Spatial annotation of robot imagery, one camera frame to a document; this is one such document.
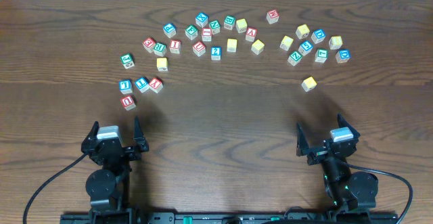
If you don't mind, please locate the red I block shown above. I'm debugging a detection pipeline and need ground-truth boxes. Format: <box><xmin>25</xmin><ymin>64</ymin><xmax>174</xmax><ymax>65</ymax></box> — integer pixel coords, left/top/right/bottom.
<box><xmin>169</xmin><ymin>39</ymin><xmax>181</xmax><ymax>54</ymax></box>

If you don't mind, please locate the green R block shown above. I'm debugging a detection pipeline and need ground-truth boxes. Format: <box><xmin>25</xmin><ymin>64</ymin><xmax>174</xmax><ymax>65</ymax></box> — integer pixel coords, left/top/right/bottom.
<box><xmin>154</xmin><ymin>43</ymin><xmax>167</xmax><ymax>57</ymax></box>

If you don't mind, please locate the yellow block right of centre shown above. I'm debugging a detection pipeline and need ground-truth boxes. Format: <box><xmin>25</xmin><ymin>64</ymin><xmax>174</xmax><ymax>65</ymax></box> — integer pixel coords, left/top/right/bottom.
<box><xmin>251</xmin><ymin>39</ymin><xmax>265</xmax><ymax>55</ymax></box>

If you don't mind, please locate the red M block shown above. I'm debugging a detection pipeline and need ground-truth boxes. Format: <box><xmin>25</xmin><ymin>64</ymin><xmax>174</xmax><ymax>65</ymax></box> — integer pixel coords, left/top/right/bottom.
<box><xmin>266</xmin><ymin>9</ymin><xmax>279</xmax><ymax>24</ymax></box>

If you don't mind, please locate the green Z block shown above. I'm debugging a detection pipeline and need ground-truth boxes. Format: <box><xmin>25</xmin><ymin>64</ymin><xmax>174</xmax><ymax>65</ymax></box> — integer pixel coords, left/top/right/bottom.
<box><xmin>288</xmin><ymin>51</ymin><xmax>303</xmax><ymax>66</ymax></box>

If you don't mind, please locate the yellow K block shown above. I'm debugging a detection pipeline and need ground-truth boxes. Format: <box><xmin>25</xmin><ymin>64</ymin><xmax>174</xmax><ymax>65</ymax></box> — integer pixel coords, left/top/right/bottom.
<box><xmin>301</xmin><ymin>76</ymin><xmax>317</xmax><ymax>92</ymax></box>

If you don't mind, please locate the green J block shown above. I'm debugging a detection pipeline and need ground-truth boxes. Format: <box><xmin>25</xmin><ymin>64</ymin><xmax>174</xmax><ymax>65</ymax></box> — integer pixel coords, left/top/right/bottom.
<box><xmin>120</xmin><ymin>53</ymin><xmax>135</xmax><ymax>69</ymax></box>

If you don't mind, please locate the yellow block top right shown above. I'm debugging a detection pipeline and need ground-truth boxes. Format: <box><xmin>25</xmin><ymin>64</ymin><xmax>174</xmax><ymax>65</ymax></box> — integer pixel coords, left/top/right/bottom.
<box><xmin>296</xmin><ymin>24</ymin><xmax>310</xmax><ymax>39</ymax></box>

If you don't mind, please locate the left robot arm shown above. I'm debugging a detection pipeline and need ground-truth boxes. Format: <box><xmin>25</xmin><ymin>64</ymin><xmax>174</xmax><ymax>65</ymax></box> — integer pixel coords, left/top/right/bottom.
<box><xmin>81</xmin><ymin>118</ymin><xmax>149</xmax><ymax>223</ymax></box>

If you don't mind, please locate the yellow block left of cluster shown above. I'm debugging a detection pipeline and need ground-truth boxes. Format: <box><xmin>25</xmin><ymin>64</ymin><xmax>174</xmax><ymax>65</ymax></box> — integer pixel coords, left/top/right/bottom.
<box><xmin>279</xmin><ymin>35</ymin><xmax>294</xmax><ymax>51</ymax></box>

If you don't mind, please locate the yellow G block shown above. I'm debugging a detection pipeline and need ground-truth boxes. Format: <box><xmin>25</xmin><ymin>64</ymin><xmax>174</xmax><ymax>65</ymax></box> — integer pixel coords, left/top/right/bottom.
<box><xmin>156</xmin><ymin>58</ymin><xmax>168</xmax><ymax>72</ymax></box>

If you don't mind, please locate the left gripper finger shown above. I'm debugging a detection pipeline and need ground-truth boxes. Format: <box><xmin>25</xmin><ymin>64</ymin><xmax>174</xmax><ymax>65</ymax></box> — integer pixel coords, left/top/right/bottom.
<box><xmin>85</xmin><ymin>121</ymin><xmax>99</xmax><ymax>145</ymax></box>
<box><xmin>133</xmin><ymin>116</ymin><xmax>149</xmax><ymax>152</ymax></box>

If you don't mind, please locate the blue L block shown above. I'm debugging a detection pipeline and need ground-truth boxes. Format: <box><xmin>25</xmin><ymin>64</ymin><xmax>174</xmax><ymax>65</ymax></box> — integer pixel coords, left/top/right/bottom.
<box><xmin>119</xmin><ymin>80</ymin><xmax>133</xmax><ymax>95</ymax></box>

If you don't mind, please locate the red H block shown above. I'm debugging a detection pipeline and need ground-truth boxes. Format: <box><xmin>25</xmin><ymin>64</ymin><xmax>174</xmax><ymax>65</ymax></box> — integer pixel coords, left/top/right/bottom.
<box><xmin>202</xmin><ymin>28</ymin><xmax>212</xmax><ymax>42</ymax></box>

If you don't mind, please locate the blue D block right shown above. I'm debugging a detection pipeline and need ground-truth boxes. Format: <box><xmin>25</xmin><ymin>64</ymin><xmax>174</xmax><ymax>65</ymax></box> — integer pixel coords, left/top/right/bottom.
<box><xmin>336</xmin><ymin>49</ymin><xmax>351</xmax><ymax>63</ymax></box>

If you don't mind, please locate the green F block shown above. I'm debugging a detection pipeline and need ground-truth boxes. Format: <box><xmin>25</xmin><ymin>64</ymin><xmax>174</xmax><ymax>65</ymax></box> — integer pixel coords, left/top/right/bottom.
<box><xmin>185</xmin><ymin>24</ymin><xmax>198</xmax><ymax>41</ymax></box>

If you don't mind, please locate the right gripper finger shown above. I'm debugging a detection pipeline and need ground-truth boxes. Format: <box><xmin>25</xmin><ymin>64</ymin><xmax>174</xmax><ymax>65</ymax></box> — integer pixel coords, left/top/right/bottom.
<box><xmin>296</xmin><ymin>122</ymin><xmax>309</xmax><ymax>156</ymax></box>
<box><xmin>337</xmin><ymin>113</ymin><xmax>361</xmax><ymax>139</ymax></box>

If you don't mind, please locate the blue P block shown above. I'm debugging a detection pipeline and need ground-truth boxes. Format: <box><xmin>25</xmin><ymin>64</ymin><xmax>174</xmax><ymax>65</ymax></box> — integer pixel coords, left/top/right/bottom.
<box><xmin>163</xmin><ymin>23</ymin><xmax>177</xmax><ymax>38</ymax></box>

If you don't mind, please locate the red U block lower left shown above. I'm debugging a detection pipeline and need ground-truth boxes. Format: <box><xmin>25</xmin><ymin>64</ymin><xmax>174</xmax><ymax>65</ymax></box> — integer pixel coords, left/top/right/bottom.
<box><xmin>120</xmin><ymin>95</ymin><xmax>136</xmax><ymax>111</ymax></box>

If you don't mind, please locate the yellow 8 block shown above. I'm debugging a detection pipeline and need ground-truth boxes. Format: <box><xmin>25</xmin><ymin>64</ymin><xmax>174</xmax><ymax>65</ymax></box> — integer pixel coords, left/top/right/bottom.
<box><xmin>329</xmin><ymin>36</ymin><xmax>343</xmax><ymax>50</ymax></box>

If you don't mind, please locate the blue d block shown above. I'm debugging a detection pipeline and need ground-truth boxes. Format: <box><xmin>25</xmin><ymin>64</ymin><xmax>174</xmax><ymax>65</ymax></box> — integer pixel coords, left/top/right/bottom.
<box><xmin>311</xmin><ymin>29</ymin><xmax>326</xmax><ymax>44</ymax></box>
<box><xmin>336</xmin><ymin>49</ymin><xmax>351</xmax><ymax>63</ymax></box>

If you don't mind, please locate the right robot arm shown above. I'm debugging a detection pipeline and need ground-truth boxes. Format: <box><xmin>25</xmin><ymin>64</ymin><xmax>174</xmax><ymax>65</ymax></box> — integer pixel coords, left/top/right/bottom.
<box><xmin>296</xmin><ymin>114</ymin><xmax>378</xmax><ymax>221</ymax></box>

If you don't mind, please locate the green L block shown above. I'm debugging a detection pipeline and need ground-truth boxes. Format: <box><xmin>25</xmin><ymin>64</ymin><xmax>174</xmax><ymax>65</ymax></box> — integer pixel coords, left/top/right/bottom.
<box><xmin>315</xmin><ymin>49</ymin><xmax>328</xmax><ymax>63</ymax></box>

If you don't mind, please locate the blue D block upper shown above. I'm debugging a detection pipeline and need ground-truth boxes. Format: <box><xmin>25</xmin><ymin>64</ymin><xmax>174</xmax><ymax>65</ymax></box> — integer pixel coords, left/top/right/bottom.
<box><xmin>311</xmin><ymin>29</ymin><xmax>326</xmax><ymax>44</ymax></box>

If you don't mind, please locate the red Y block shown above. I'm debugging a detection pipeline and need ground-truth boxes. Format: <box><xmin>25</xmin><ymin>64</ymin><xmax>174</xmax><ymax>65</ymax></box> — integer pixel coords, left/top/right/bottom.
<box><xmin>148</xmin><ymin>77</ymin><xmax>164</xmax><ymax>93</ymax></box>

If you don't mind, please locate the yellow block top centre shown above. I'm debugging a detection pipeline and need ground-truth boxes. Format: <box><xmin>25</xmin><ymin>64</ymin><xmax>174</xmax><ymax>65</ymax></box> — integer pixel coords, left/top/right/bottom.
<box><xmin>235</xmin><ymin>18</ymin><xmax>248</xmax><ymax>33</ymax></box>

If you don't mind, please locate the blue 5 block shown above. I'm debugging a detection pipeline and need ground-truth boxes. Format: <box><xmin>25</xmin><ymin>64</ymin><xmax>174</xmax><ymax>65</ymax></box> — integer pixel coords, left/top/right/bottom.
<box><xmin>298</xmin><ymin>41</ymin><xmax>313</xmax><ymax>56</ymax></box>

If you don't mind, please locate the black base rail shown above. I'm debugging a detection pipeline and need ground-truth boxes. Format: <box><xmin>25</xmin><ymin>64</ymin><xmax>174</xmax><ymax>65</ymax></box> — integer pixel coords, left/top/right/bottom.
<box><xmin>60</xmin><ymin>210</ymin><xmax>398</xmax><ymax>224</ymax></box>

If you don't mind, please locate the red u block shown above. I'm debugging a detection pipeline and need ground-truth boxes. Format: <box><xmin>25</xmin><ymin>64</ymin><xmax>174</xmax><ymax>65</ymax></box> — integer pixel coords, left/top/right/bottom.
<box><xmin>120</xmin><ymin>95</ymin><xmax>136</xmax><ymax>111</ymax></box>
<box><xmin>192</xmin><ymin>41</ymin><xmax>206</xmax><ymax>57</ymax></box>

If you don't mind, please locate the red U block centre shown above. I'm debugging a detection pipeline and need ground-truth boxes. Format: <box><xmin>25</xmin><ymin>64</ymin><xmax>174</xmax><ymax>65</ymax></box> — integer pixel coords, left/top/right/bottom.
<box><xmin>192</xmin><ymin>41</ymin><xmax>206</xmax><ymax>57</ymax></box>

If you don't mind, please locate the blue 2 block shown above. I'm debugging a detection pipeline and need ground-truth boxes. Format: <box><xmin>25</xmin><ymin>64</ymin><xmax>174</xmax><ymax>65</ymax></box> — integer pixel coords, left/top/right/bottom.
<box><xmin>210</xmin><ymin>47</ymin><xmax>221</xmax><ymax>61</ymax></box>

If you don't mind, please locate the blue T block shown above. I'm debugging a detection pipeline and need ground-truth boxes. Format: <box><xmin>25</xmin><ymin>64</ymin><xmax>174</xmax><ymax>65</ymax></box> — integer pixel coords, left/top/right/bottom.
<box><xmin>135</xmin><ymin>77</ymin><xmax>150</xmax><ymax>93</ymax></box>

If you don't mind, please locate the red A block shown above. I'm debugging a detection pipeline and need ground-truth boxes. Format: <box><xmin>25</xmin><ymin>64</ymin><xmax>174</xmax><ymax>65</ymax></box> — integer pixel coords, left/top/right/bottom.
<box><xmin>245</xmin><ymin>27</ymin><xmax>257</xmax><ymax>42</ymax></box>

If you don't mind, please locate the blue X block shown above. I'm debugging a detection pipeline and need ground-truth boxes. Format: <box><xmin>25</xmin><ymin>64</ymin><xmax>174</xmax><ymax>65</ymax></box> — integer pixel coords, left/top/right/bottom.
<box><xmin>196</xmin><ymin>12</ymin><xmax>208</xmax><ymax>28</ymax></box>

